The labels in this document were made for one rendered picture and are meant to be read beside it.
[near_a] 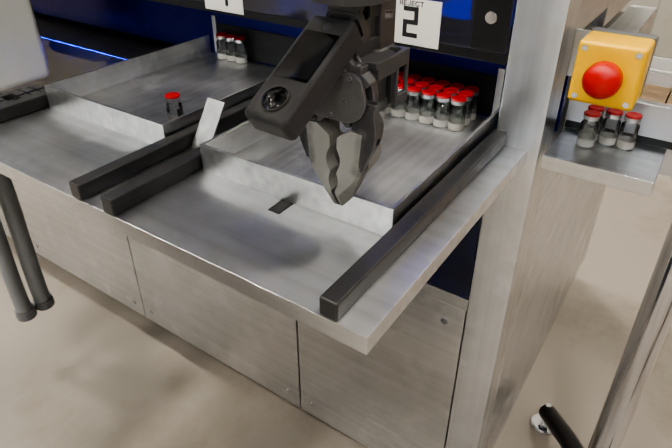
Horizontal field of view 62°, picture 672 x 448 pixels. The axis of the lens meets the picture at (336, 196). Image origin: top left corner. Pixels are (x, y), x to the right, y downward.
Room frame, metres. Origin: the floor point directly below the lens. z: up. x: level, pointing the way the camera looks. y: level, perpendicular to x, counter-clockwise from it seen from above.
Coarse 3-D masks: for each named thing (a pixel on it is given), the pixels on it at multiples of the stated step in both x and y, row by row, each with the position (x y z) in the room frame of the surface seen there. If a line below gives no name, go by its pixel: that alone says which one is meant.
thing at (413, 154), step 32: (384, 128) 0.72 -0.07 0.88; (416, 128) 0.72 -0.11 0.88; (480, 128) 0.65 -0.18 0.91; (224, 160) 0.58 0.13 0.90; (256, 160) 0.62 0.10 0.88; (288, 160) 0.62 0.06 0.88; (384, 160) 0.62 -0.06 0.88; (416, 160) 0.62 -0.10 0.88; (448, 160) 0.57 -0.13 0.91; (288, 192) 0.53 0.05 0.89; (320, 192) 0.50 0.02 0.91; (384, 192) 0.54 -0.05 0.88; (416, 192) 0.50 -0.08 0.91; (352, 224) 0.48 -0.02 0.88; (384, 224) 0.46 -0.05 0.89
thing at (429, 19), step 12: (396, 0) 0.77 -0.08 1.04; (408, 0) 0.76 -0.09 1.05; (420, 0) 0.75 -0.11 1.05; (396, 12) 0.77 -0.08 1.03; (408, 12) 0.76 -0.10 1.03; (420, 12) 0.75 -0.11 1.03; (432, 12) 0.74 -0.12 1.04; (396, 24) 0.77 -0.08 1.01; (408, 24) 0.75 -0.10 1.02; (420, 24) 0.75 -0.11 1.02; (432, 24) 0.74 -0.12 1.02; (396, 36) 0.76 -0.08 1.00; (420, 36) 0.74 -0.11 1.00; (432, 36) 0.73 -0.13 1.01; (432, 48) 0.73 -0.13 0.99
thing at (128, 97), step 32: (128, 64) 0.92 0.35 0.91; (160, 64) 0.98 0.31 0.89; (192, 64) 1.00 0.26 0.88; (224, 64) 1.00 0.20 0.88; (256, 64) 1.00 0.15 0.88; (64, 96) 0.77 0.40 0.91; (96, 96) 0.84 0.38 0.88; (128, 96) 0.84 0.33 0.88; (160, 96) 0.84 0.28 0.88; (192, 96) 0.84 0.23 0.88; (224, 96) 0.84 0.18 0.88; (128, 128) 0.70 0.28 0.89; (160, 128) 0.66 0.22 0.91
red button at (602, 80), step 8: (600, 64) 0.59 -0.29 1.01; (608, 64) 0.59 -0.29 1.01; (592, 72) 0.59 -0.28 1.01; (600, 72) 0.59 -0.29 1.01; (608, 72) 0.58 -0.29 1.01; (616, 72) 0.58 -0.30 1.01; (584, 80) 0.60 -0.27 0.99; (592, 80) 0.59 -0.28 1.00; (600, 80) 0.58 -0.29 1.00; (608, 80) 0.58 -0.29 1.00; (616, 80) 0.58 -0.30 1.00; (584, 88) 0.60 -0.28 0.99; (592, 88) 0.59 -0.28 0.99; (600, 88) 0.58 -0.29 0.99; (608, 88) 0.58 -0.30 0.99; (616, 88) 0.58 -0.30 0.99; (592, 96) 0.59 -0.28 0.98; (600, 96) 0.58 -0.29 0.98; (608, 96) 0.58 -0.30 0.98
